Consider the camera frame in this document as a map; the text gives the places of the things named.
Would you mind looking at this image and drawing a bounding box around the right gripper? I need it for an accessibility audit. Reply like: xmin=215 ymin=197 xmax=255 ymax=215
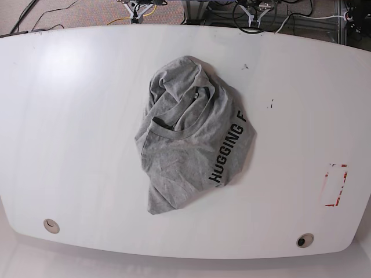
xmin=123 ymin=0 xmax=154 ymax=24

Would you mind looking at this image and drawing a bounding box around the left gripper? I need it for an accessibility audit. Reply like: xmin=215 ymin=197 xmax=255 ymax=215
xmin=240 ymin=2 xmax=275 ymax=28

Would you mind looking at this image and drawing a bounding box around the grey Hugging Face t-shirt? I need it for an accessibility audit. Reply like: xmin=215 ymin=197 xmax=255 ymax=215
xmin=134 ymin=56 xmax=256 ymax=215

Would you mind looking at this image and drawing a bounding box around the red tape rectangle marking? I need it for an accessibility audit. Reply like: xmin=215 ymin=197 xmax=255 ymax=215
xmin=320 ymin=163 xmax=348 ymax=207

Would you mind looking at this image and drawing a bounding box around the yellow cable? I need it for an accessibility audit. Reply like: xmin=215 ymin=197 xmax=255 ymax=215
xmin=107 ymin=5 xmax=158 ymax=26

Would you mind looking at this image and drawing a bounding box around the white cable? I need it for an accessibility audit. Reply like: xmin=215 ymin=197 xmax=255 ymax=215
xmin=275 ymin=13 xmax=345 ymax=34

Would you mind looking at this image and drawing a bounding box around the aluminium frame rail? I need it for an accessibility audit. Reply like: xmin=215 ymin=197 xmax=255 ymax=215
xmin=181 ymin=1 xmax=347 ymax=45

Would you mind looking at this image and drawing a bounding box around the black cable on floor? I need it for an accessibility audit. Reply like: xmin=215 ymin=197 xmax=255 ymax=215
xmin=8 ymin=0 xmax=81 ymax=34

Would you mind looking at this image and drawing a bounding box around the right table cable grommet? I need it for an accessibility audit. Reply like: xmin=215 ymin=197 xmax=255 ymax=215
xmin=296 ymin=233 xmax=314 ymax=248

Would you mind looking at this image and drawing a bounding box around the table cable grommet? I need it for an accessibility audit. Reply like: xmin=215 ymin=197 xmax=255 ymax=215
xmin=296 ymin=233 xmax=314 ymax=248
xmin=43 ymin=219 xmax=60 ymax=234

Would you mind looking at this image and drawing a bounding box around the left table cable grommet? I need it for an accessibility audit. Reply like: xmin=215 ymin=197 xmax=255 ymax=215
xmin=43 ymin=219 xmax=60 ymax=234

